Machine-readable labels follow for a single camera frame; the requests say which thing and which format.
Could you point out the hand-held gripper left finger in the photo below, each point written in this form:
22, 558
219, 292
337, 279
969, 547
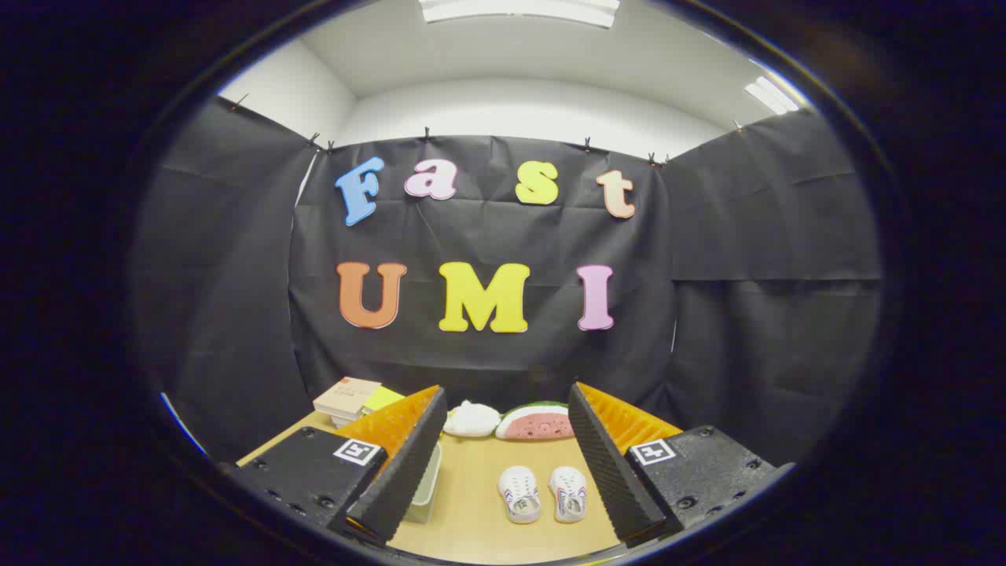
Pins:
409, 464

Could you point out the yellow book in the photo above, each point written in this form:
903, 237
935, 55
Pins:
383, 398

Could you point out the ceiling light panel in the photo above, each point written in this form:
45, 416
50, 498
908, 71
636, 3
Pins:
772, 96
519, 9

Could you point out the grey book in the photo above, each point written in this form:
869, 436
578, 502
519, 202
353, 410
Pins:
344, 420

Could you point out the beige book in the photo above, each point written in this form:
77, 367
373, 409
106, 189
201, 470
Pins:
346, 395

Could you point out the black backdrop cloth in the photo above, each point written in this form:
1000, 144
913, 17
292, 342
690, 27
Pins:
487, 236

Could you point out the cream fabric storage box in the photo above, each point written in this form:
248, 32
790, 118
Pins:
424, 491

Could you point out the watermelon slice plush toy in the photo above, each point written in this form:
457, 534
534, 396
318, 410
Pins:
536, 424

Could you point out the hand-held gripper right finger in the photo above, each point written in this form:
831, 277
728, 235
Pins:
605, 464

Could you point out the white canvas shoe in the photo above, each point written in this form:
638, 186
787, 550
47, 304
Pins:
519, 494
567, 494

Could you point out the white plush toy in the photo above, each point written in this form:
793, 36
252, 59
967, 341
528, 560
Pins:
471, 419

